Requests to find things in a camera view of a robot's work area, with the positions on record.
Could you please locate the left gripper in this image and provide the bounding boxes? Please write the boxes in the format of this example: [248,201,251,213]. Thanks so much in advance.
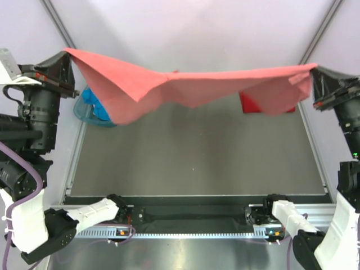
[17,49,83,149]

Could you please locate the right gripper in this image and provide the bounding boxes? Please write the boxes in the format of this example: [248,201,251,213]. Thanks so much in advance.
[308,63,360,155]

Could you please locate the salmon pink t-shirt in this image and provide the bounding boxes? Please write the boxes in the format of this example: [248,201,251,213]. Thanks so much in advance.
[65,48,318,125]

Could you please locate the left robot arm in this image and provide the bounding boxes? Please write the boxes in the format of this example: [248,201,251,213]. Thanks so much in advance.
[1,48,129,267]

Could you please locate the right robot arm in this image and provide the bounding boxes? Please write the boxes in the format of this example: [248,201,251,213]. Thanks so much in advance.
[246,64,359,269]

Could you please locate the blue t-shirt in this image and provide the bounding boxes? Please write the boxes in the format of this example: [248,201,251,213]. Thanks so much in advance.
[82,88,110,121]

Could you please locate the teal plastic basket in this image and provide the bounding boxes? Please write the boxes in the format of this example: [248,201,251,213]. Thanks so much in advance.
[73,94,115,127]

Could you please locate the folded red t-shirt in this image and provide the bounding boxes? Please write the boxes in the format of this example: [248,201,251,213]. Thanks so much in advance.
[239,92,296,115]

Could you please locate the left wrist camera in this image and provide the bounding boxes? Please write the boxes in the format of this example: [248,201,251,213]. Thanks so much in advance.
[0,48,41,86]

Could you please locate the left aluminium corner post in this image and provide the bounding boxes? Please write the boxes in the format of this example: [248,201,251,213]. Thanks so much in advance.
[40,0,76,49]

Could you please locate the aluminium corner post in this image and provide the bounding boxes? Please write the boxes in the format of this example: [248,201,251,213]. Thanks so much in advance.
[40,0,76,49]
[299,0,345,65]

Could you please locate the right aluminium corner post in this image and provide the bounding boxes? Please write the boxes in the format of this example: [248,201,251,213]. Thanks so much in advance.
[299,0,345,65]

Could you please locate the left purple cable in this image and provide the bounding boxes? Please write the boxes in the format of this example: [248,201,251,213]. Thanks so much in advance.
[0,140,44,265]

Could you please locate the purple cable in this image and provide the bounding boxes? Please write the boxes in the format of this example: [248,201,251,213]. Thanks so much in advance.
[285,213,310,270]
[0,140,44,265]

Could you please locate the slotted cable duct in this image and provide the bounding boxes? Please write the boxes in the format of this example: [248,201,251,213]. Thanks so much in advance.
[75,224,286,241]

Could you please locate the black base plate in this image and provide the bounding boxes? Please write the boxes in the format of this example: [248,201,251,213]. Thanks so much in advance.
[64,194,331,233]

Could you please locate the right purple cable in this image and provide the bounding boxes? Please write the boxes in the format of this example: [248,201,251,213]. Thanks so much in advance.
[285,213,310,270]

